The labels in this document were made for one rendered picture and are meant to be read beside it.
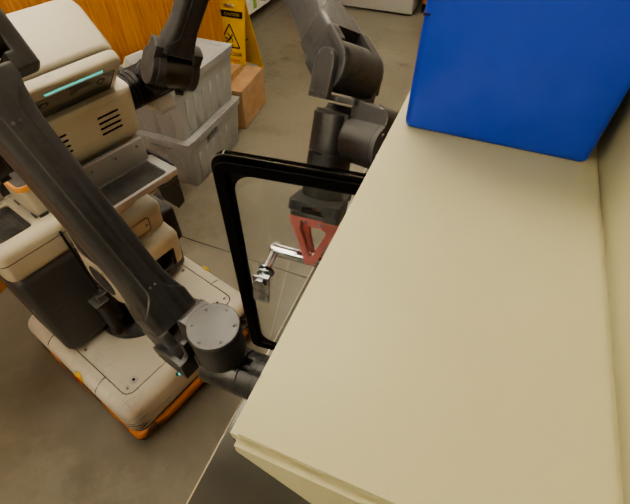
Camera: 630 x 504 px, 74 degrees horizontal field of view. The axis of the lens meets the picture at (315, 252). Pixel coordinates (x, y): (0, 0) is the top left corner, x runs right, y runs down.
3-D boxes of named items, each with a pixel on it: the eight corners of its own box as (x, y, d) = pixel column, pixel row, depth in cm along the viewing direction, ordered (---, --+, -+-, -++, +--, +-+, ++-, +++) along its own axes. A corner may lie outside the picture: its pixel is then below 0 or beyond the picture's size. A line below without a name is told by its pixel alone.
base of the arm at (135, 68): (158, 55, 102) (116, 73, 95) (170, 40, 96) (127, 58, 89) (179, 88, 105) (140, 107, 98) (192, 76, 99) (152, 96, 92)
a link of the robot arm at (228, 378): (219, 347, 56) (197, 385, 53) (210, 321, 51) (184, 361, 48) (265, 365, 55) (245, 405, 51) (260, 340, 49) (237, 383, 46)
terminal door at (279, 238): (425, 386, 68) (510, 202, 38) (251, 342, 73) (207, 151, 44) (425, 382, 69) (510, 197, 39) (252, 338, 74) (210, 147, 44)
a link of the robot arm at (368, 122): (367, 61, 54) (317, 45, 48) (440, 70, 46) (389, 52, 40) (345, 153, 58) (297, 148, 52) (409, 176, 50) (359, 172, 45)
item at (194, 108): (241, 96, 266) (233, 42, 241) (187, 146, 229) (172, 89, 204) (186, 84, 276) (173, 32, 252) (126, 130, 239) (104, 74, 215)
